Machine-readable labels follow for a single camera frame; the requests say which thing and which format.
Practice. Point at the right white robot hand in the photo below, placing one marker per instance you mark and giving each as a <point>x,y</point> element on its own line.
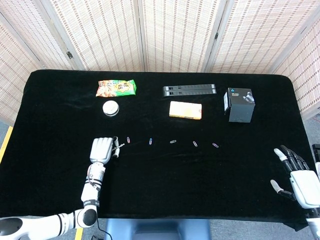
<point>303,185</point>

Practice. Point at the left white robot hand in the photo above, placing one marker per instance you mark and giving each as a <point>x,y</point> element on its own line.
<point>101,150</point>

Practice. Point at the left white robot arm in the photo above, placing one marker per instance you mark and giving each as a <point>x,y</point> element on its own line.
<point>92,190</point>

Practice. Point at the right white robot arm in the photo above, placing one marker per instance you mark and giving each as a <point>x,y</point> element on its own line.
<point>315,225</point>

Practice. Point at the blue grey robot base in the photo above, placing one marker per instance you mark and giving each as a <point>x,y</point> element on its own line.
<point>157,228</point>

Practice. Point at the red paper clip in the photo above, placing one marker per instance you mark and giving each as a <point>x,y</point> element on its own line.
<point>128,140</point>

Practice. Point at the blue paper clip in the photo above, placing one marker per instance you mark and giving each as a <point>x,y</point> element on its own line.
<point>150,141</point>

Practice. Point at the silver paper clip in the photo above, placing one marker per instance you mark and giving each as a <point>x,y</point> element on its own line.
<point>194,143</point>

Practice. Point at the purple paper clip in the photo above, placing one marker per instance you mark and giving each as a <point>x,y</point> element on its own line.
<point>215,145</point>

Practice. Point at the black cart with wheel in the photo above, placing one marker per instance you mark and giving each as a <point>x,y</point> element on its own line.
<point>317,155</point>

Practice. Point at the round white tin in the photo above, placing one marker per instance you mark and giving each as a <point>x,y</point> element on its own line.
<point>110,107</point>

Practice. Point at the orange green snack bag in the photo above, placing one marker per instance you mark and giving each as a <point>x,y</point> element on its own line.
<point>116,88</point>

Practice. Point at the black velvet tablecloth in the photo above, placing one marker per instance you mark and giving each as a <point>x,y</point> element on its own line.
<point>175,180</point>

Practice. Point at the yellow floor tape strip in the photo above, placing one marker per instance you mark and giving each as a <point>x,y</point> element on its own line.
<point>79,233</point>
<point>6,140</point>

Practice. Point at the black cardboard box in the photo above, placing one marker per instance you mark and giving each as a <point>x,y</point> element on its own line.
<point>240,110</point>

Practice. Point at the black screen hinge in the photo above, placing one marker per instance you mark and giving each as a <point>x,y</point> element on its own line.
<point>69,55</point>
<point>216,35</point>

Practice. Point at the black long power strip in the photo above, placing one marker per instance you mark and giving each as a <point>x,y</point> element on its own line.
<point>190,93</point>
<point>190,87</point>

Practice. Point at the woven folding screen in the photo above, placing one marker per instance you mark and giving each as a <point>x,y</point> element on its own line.
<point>175,32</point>

